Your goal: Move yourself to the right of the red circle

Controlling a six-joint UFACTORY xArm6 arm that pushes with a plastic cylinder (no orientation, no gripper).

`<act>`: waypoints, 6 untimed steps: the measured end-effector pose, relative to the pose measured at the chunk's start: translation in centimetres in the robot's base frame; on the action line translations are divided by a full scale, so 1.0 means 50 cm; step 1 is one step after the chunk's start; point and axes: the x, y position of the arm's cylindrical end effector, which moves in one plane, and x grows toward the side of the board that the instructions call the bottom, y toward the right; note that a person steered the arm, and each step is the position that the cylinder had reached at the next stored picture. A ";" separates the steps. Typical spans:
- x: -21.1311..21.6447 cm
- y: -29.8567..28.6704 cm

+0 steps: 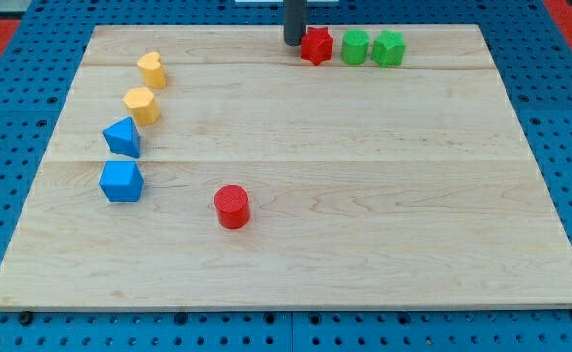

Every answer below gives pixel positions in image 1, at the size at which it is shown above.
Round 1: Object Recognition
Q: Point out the red cylinder block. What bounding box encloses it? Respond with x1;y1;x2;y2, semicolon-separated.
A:
213;184;250;229

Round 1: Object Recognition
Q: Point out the light wooden board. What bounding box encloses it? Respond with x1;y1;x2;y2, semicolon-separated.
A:
0;24;572;312

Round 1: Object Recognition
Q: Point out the red star block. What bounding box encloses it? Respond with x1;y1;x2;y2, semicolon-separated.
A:
300;27;333;66

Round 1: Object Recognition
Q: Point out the green cylinder block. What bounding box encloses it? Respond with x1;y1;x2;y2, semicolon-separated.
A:
341;29;370;66

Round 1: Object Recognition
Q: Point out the yellow hexagon block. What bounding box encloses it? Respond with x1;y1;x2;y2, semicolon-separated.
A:
122;87;160;126

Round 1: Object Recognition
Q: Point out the green star block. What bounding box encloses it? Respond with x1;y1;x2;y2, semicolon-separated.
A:
371;30;406;68

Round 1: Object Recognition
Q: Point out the blue cube block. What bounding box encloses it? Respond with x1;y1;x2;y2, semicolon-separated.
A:
99;160;144;202

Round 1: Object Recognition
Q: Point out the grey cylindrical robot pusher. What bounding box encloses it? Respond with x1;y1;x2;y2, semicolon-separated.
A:
283;0;307;47

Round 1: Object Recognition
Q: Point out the yellow heart block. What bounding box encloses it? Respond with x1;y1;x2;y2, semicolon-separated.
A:
136;51;167;89

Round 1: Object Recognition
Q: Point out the blue triangle block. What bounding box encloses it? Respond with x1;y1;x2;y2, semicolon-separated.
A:
103;117;141;158

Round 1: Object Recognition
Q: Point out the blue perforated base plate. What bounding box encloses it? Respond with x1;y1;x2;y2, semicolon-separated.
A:
0;0;572;351

